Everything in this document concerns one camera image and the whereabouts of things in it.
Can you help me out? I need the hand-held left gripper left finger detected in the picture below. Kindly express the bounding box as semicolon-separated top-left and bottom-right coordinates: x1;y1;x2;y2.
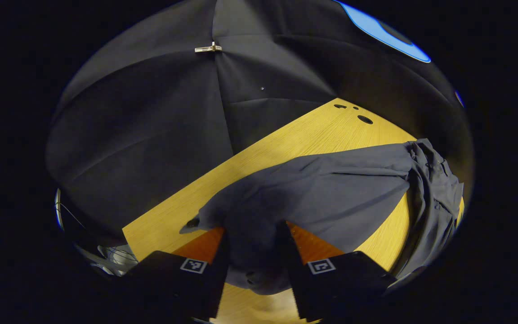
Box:
125;227;231;321

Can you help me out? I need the black backdrop cloth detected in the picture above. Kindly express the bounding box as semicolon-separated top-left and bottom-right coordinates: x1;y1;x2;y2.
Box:
45;0;474;255

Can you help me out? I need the grey long-sleeved polo shirt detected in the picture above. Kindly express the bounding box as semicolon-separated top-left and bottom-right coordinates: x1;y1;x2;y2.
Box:
179;138;464;296

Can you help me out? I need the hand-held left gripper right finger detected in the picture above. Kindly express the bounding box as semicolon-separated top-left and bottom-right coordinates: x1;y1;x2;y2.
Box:
277;221;397;321

